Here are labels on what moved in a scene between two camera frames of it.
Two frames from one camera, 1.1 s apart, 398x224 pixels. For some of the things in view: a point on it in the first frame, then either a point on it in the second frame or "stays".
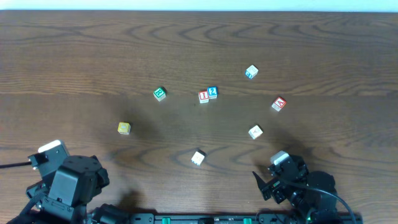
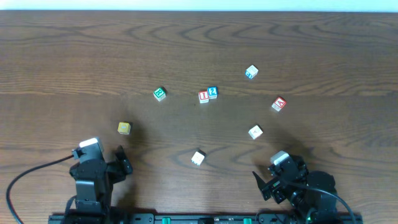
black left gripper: (32, 191) -> (112, 168)
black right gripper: (273, 186) stays
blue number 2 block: (212, 92) stays
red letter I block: (203, 96) stays
